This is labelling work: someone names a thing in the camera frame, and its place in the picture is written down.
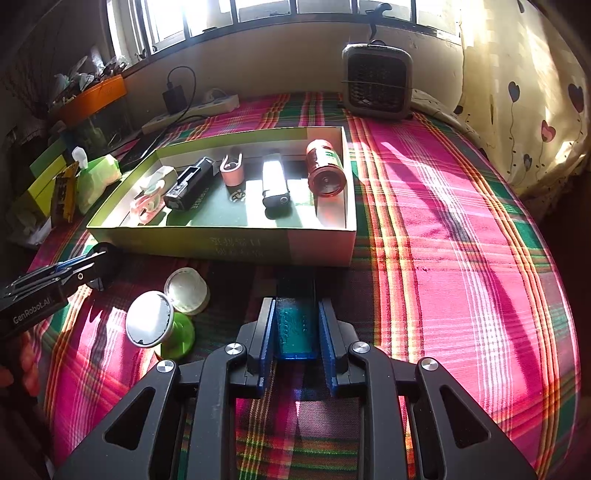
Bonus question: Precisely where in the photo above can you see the silver power bank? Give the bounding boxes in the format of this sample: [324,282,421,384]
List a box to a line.
[261,153,291,217]

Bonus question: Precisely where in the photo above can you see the black rectangular device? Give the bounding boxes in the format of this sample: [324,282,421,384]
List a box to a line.
[164,157,215,210]

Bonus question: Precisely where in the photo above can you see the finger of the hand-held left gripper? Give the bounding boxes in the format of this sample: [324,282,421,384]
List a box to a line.
[54,244,118,274]
[11,264,116,292]

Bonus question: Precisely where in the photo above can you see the green and white round stand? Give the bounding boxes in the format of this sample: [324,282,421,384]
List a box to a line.
[126,292,196,361]

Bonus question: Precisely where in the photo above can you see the grey desktop fan heater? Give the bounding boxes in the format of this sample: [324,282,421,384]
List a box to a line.
[342,41,414,121]

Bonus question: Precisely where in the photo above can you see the blue transparent box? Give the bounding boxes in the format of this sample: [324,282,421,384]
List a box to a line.
[274,268,320,361]

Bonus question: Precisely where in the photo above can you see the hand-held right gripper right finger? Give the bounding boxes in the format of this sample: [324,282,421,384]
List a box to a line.
[318,296,539,480]

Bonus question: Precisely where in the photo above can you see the person's left hand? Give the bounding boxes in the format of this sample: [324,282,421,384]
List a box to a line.
[0,344,43,398]

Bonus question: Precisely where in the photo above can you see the white power strip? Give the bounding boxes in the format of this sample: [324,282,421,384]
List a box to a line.
[141,90,241,134]

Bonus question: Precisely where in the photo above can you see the yellow snack packet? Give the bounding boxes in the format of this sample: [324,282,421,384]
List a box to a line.
[50,161,79,227]

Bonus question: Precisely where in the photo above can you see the green tissue pack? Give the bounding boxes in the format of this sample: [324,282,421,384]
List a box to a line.
[71,147,123,215]

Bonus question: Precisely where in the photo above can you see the green cardboard box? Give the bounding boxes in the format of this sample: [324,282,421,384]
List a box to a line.
[87,124,357,267]

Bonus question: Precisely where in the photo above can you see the cream curtain with hearts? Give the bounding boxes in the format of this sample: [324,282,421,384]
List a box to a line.
[455,0,591,199]

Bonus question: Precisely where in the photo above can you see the red transparent bottle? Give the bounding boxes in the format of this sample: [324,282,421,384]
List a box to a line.
[305,140,347,199]

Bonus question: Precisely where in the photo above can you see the window grille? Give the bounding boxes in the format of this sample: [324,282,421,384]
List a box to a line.
[108,0,467,58]

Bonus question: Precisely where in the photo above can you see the pink handheld fan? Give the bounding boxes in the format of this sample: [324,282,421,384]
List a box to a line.
[219,147,247,190]

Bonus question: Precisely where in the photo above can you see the orange plastic tray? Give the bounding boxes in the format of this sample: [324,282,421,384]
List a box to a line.
[51,76,127,125]

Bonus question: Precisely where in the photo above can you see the black power adapter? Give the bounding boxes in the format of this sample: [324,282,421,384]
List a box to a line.
[163,88,185,115]

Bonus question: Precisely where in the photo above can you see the small white box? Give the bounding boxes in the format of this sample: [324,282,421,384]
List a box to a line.
[145,166,178,195]

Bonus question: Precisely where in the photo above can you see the white round jar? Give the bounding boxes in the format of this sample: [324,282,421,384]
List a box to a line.
[164,268,211,315]

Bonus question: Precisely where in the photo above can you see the green cardboard carton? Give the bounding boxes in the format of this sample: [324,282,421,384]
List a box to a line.
[25,156,70,217]
[30,138,68,178]

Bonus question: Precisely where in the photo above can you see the pile of clutter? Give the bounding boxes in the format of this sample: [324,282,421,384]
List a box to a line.
[53,55,127,93]

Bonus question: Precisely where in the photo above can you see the pink ring-shaped gadget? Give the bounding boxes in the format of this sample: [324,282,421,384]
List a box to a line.
[133,182,168,224]

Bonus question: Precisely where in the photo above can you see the white patterned pillow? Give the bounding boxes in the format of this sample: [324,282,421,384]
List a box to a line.
[411,88,467,131]

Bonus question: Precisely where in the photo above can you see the black adapter cable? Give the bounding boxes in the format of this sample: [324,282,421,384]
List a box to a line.
[166,66,197,121]

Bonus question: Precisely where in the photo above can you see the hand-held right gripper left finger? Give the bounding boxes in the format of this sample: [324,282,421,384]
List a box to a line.
[53,296,278,480]

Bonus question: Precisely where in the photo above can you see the black heater cord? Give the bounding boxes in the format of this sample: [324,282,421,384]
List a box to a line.
[368,2,392,43]

